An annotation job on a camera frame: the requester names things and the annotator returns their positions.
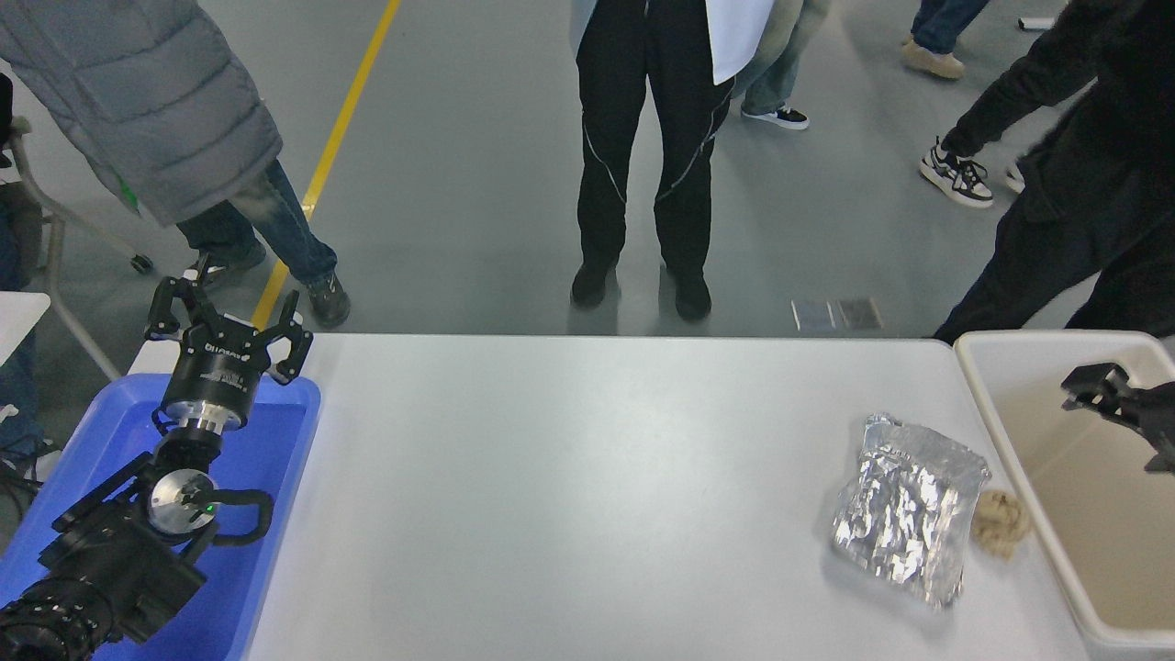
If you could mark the crumpled tan paper ball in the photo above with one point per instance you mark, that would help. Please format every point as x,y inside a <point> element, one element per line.
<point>999,523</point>

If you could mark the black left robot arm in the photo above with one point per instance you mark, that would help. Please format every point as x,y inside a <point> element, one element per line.
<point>110,560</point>

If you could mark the person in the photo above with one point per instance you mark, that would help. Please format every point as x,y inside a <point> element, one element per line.
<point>780,55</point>
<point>936,60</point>
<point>18,239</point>
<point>1102,229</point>
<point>643,138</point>
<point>138,92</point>
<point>959,179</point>

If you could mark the large pale plastic bin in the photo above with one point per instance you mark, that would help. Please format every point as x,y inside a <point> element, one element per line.
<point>1074,514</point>

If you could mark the grey-framed chair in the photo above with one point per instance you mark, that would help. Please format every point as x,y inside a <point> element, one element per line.
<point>59,248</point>

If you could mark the white side table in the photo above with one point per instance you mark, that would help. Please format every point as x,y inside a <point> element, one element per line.
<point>18,317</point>

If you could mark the blue plastic tray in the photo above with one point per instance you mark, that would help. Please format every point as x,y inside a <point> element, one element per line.
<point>266,431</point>

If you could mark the crumpled silver foil tray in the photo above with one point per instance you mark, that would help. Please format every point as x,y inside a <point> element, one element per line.
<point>909,514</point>

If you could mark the grey metal floor plate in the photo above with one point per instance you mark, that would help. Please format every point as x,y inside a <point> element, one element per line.
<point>813,314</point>
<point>860,313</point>

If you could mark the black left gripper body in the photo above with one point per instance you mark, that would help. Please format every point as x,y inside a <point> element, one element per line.
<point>216,376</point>

